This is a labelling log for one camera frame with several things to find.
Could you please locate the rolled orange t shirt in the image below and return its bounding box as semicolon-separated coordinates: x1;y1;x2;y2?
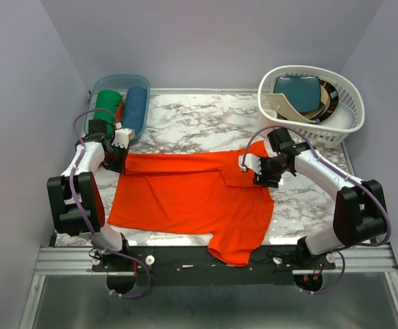
115;100;124;122

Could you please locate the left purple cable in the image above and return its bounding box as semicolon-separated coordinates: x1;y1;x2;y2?
69;109;151;300

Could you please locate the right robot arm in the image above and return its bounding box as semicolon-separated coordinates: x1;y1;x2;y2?
238;126;391;269

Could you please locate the rolled blue t shirt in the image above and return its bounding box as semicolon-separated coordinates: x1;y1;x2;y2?
121;86;148;141

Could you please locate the orange t shirt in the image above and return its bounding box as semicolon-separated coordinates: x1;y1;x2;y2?
115;100;124;122
108;149;274;267

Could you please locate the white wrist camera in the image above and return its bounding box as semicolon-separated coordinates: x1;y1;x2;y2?
238;154;261;175
111;123;135;149

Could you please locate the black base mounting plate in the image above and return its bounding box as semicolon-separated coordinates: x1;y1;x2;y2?
91;243;336;287

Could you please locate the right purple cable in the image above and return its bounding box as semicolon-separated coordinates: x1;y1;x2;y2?
241;125;390;295

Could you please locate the teal folded garment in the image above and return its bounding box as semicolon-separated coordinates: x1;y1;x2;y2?
273;75;321;113

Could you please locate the purple cable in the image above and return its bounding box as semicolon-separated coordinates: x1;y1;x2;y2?
69;109;151;300
241;125;390;295

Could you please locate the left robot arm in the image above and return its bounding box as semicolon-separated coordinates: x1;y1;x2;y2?
47;119;134;271

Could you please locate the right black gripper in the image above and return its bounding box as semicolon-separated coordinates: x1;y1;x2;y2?
253;154;290;189

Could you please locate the rolled green t shirt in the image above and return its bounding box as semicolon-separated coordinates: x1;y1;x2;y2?
93;90;123;124

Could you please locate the clear blue plastic bin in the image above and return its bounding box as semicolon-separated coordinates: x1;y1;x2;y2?
88;74;151;144

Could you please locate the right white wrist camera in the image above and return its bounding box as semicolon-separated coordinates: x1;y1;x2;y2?
238;154;261;175

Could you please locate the aluminium rail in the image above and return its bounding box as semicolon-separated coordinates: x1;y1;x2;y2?
34;245;398;276

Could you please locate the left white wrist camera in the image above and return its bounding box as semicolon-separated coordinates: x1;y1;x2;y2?
111;123;135;149

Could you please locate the white laundry basket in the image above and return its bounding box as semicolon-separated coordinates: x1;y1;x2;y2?
258;65;365;148

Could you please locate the beige garment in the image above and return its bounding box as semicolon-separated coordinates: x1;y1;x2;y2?
265;93;329;123

